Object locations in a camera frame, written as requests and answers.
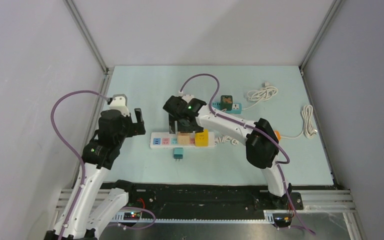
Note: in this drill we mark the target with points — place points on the orange power strip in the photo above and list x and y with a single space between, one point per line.
278 135

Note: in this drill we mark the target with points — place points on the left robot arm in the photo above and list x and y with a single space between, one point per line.
79 221

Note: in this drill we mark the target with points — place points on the beige cube socket adapter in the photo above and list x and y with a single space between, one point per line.
183 138

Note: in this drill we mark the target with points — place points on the teal blue power strip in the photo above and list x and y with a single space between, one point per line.
236 108

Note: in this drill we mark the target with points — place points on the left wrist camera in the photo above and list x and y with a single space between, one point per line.
119 102

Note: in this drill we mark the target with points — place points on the yellow cube socket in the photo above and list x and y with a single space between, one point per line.
201 139

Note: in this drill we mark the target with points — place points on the small teal plug adapter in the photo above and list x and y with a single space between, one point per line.
178 154

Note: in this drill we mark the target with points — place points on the dark green dragon adapter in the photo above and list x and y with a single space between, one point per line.
226 102

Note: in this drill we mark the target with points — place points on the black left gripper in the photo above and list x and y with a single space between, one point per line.
136 128

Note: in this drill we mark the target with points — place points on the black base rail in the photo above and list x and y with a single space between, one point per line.
194 202

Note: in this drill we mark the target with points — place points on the white multicolour power strip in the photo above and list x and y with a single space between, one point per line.
166 140

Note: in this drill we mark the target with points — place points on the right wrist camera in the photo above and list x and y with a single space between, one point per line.
185 97

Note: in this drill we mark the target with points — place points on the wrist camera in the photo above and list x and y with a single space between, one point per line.
119 102
185 97

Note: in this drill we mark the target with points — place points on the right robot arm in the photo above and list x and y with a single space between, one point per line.
261 143

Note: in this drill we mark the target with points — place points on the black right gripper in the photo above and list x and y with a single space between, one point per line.
180 128

